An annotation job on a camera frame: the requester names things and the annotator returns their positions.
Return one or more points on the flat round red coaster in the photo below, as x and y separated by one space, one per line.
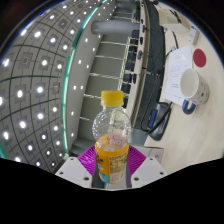
199 58

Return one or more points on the yellow-capped orange juice bottle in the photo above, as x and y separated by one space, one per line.
111 160

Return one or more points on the small white box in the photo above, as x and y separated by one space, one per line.
193 34

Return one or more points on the row of black office chairs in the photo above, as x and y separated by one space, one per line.
133 63

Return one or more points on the group of ceiling lights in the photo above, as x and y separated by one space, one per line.
40 89

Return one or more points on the white printed paper sheet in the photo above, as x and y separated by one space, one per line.
176 71

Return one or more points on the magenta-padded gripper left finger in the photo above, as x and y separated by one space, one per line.
71 170

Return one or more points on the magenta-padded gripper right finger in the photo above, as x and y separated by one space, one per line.
150 170

